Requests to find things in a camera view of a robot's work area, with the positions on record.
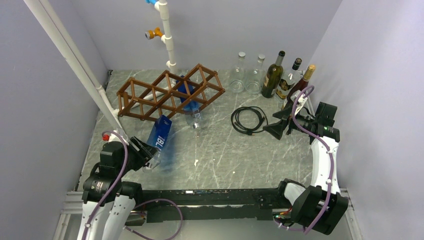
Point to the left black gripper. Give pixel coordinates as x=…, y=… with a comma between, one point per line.
x=145, y=151

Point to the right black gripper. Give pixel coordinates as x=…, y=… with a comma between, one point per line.
x=276, y=129

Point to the blue labelled clear bottle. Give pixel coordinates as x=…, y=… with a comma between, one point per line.
x=158, y=139

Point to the dark bottle gold foil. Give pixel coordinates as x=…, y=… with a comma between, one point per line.
x=299, y=86

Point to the clear bottle black cap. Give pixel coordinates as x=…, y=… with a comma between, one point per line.
x=289, y=78

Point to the clear glass bottle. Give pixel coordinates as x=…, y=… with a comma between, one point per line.
x=237, y=83
x=253, y=77

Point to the olive green bottle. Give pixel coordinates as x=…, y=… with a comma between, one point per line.
x=273, y=76

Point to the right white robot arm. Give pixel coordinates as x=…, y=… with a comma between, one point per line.
x=319, y=205

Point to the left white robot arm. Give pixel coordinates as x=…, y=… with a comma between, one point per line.
x=107, y=200

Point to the brown wooden wine rack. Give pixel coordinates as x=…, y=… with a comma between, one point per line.
x=168, y=94

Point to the white diagonal pole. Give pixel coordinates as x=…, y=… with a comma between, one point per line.
x=57, y=32

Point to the orange pipe fitting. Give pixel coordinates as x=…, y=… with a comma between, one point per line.
x=151, y=34

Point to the white pvc pipe stand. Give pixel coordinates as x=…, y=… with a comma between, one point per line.
x=162, y=7

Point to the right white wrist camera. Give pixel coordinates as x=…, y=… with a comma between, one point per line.
x=301, y=101

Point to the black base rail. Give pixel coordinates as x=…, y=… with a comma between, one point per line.
x=261, y=204

